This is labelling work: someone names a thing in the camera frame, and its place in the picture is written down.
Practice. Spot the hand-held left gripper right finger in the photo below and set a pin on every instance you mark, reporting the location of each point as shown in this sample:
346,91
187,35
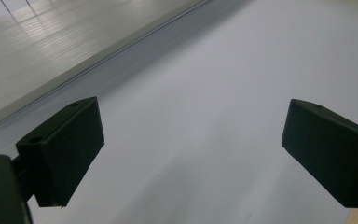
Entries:
329,155

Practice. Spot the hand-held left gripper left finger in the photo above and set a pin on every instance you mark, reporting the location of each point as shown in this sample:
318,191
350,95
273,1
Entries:
65,155

